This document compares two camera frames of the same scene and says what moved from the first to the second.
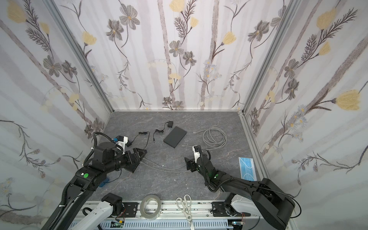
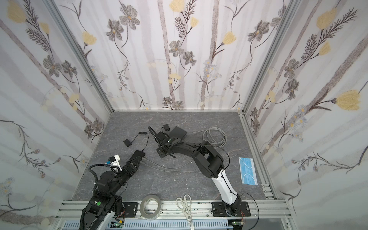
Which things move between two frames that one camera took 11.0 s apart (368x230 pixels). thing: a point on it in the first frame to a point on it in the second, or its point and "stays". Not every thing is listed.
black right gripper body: (194, 165) to (162, 141)
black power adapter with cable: (129, 143) stays
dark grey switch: (175, 136) stays
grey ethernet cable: (162, 166) stays
